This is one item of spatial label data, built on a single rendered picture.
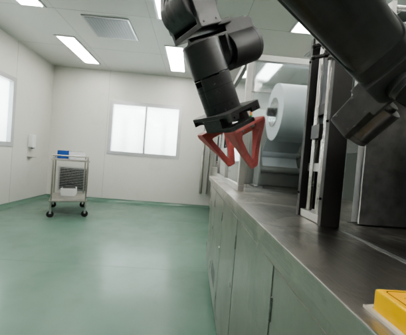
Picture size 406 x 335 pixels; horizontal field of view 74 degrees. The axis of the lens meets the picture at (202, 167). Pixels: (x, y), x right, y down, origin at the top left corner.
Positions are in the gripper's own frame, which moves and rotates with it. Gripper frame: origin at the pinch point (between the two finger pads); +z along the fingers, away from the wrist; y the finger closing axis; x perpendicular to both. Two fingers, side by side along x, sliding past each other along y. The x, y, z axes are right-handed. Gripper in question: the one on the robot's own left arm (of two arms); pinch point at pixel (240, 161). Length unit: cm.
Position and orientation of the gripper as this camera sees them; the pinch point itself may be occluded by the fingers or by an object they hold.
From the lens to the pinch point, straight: 46.0
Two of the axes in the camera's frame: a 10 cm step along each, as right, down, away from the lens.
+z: 3.5, 8.9, 2.8
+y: -5.2, -0.6, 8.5
